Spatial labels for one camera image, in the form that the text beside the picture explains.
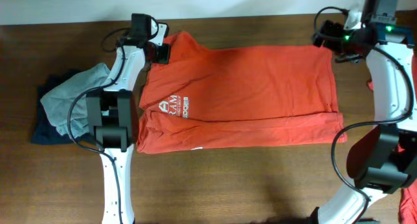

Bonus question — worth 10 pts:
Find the dark navy folded garment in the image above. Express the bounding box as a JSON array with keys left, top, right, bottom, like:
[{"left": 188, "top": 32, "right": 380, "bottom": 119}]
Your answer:
[{"left": 31, "top": 68, "right": 109, "bottom": 145}]

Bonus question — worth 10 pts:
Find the grey folded shirt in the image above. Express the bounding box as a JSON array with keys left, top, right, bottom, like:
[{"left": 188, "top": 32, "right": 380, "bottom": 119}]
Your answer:
[{"left": 40, "top": 63, "right": 110, "bottom": 138}]

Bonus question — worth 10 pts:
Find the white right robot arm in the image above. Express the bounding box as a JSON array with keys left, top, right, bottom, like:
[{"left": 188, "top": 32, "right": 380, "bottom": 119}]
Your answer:
[{"left": 308, "top": 20, "right": 416, "bottom": 223}]

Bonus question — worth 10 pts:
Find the red crumpled shirt pile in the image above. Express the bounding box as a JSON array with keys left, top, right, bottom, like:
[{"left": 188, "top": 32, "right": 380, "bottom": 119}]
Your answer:
[{"left": 367, "top": 55, "right": 416, "bottom": 224}]

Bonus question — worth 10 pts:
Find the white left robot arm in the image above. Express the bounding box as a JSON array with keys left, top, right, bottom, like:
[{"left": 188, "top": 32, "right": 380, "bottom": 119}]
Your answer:
[{"left": 86, "top": 42, "right": 171, "bottom": 223}]

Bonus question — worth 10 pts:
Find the orange printed t-shirt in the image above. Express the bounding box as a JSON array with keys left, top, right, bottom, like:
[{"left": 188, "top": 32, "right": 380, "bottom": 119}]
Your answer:
[{"left": 137, "top": 32, "right": 343, "bottom": 154}]

